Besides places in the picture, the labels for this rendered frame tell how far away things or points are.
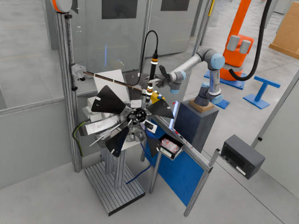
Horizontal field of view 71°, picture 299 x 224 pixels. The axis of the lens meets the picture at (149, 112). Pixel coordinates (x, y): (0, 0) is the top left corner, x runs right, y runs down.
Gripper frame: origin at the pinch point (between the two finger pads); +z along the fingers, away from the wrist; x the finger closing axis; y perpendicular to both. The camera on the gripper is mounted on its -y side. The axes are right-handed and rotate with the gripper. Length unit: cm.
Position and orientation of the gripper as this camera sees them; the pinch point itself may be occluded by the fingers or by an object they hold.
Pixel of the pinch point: (148, 79)
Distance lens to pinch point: 154.1
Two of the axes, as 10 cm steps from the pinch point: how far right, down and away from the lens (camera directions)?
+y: -1.5, 7.9, 6.0
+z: -8.2, 2.4, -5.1
